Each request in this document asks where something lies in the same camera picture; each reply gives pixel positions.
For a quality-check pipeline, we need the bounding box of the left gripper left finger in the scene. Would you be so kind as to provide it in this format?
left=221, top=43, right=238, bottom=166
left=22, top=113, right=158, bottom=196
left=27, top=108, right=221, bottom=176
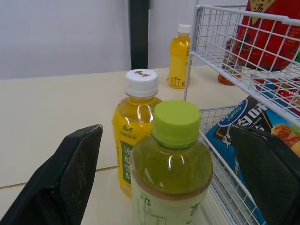
left=0, top=124, right=104, bottom=225

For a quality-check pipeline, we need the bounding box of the yellow drink bottle white cap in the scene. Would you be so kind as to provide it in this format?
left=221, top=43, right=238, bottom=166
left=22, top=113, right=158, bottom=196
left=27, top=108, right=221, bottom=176
left=167, top=23, right=192, bottom=90
left=111, top=68, right=164, bottom=200

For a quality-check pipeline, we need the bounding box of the black post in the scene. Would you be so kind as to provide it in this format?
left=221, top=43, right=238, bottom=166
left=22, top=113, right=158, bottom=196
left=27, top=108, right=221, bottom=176
left=129, top=0, right=150, bottom=70

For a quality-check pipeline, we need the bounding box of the green-cap tea bottle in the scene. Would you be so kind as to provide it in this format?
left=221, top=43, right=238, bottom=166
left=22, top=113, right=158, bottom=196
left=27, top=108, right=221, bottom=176
left=130, top=99, right=213, bottom=225

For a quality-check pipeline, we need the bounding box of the orange drink bottle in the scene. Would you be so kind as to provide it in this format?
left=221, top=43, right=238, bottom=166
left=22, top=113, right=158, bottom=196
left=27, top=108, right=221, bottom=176
left=217, top=73, right=236, bottom=86

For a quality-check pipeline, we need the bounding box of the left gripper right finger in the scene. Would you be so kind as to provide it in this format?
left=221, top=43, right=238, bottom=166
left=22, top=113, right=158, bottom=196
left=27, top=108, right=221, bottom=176
left=228, top=124, right=300, bottom=225

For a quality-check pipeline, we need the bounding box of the red snack pack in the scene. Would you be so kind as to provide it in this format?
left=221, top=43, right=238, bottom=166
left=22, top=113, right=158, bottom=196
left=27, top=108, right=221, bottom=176
left=225, top=0, right=300, bottom=72

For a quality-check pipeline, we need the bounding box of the blue snack pack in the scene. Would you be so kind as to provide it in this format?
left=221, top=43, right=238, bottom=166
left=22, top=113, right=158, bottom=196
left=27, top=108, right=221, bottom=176
left=205, top=95, right=300, bottom=225

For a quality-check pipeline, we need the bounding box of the white wire basket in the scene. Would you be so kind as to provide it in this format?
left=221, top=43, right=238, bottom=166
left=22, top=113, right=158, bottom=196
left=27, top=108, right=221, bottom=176
left=183, top=4, right=300, bottom=225

